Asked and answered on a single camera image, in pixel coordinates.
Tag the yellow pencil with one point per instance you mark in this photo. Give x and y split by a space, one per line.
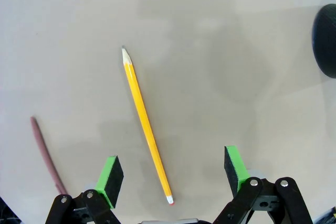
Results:
143 111

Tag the reddish brown pencil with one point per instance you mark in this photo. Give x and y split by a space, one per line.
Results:
43 150

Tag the black mesh pen holder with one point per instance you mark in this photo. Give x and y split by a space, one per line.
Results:
326 40

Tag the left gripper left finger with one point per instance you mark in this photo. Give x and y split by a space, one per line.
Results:
110 182

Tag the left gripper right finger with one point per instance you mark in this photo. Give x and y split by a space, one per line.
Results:
233 171

